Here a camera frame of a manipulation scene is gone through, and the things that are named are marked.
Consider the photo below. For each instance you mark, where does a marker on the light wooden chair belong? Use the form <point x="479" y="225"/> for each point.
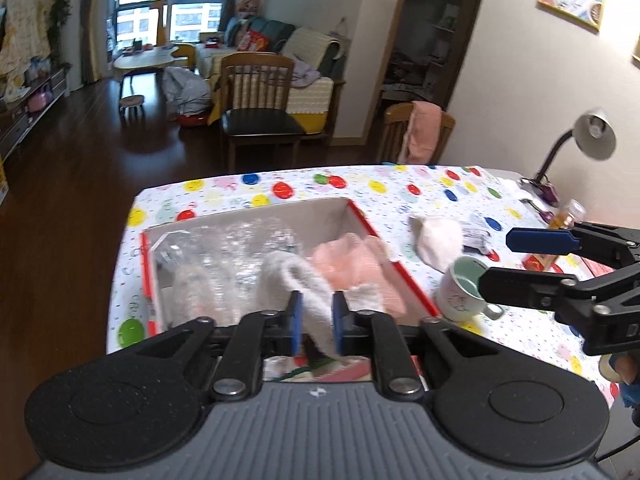
<point x="159" y="20"/>

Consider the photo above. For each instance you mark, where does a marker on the pink packet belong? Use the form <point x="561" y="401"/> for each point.
<point x="597" y="266"/>

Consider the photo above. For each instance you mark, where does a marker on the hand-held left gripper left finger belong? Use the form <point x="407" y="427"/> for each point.
<point x="296" y="320"/>

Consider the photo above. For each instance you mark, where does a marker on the sofa with cream covers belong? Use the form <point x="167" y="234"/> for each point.
<point x="310" y="95"/>

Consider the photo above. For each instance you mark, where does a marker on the pink towel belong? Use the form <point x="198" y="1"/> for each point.
<point x="422" y="130"/>

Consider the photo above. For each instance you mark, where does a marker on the white coffee table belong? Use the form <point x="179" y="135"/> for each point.
<point x="145" y="57"/>

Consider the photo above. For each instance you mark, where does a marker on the green potted plant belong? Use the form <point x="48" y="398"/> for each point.
<point x="59" y="15"/>

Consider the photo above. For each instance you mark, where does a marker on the long tv cabinet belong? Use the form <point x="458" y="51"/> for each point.
<point x="20" y="120"/>

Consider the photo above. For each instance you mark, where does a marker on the large window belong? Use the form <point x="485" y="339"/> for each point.
<point x="195" y="10"/>

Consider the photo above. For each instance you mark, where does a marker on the floral cloth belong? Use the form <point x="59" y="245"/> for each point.
<point x="22" y="35"/>

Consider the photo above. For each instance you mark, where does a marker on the red cushion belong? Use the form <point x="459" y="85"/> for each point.
<point x="255" y="40"/>

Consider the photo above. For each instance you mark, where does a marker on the cream throw blanket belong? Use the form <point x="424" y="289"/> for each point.
<point x="310" y="45"/>

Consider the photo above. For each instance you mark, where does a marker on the red cardboard box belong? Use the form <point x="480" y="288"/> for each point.
<point x="400" y="275"/>

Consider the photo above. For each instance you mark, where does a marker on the red basin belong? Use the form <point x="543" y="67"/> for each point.
<point x="192" y="120"/>

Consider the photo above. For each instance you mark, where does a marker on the white bag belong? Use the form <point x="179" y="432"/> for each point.
<point x="187" y="90"/>

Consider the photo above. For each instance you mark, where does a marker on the dark-seat wooden chair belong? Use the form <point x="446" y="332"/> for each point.
<point x="260" y="122"/>

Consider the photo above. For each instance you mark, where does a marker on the orange drink bottle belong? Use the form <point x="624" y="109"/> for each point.
<point x="567" y="216"/>

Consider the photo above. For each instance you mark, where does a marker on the striped plastic packet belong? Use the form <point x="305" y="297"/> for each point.
<point x="475" y="235"/>

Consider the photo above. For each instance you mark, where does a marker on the lavender cloth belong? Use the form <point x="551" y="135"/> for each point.
<point x="304" y="72"/>

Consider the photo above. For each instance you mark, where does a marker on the small round stool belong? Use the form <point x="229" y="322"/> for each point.
<point x="131" y="101"/>

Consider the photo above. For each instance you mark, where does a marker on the white fluffy sock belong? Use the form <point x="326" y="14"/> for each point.
<point x="437" y="240"/>

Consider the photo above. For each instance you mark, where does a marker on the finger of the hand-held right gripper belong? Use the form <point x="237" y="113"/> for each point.
<point x="525" y="287"/>
<point x="540" y="241"/>

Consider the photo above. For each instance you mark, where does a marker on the pale green mug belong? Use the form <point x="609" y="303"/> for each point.
<point x="457" y="295"/>

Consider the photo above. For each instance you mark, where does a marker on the pink toy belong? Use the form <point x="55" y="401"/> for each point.
<point x="39" y="101"/>

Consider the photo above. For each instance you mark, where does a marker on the silver desk lamp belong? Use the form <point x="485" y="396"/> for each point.
<point x="595" y="135"/>

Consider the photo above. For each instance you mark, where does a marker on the pink cloth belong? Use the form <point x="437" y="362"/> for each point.
<point x="360" y="265"/>

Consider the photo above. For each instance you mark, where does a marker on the person's right hand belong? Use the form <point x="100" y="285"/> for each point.
<point x="631" y="385"/>

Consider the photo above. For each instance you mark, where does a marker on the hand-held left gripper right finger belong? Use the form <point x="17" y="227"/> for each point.
<point x="341" y="320"/>

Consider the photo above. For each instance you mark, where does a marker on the yellow framed picture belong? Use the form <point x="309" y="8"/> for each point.
<point x="636" y="49"/>

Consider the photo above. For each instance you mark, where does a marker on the clear plastic bag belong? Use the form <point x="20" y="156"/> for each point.
<point x="225" y="255"/>

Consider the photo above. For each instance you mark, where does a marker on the tall white air conditioner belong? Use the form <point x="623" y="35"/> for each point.
<point x="75" y="50"/>

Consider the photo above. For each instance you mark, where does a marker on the white towel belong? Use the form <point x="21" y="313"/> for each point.
<point x="310" y="285"/>

